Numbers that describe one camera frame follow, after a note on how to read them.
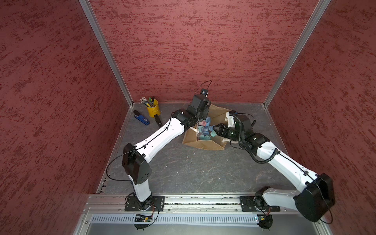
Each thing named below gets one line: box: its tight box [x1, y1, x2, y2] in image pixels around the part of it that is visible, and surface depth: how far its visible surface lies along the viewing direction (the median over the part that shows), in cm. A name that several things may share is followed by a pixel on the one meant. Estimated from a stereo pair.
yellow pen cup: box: [146, 98, 161, 118], surface depth 109 cm
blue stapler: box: [133, 110, 151, 126], surface depth 109 cm
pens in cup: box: [140, 96, 156, 108], surface depth 103 cm
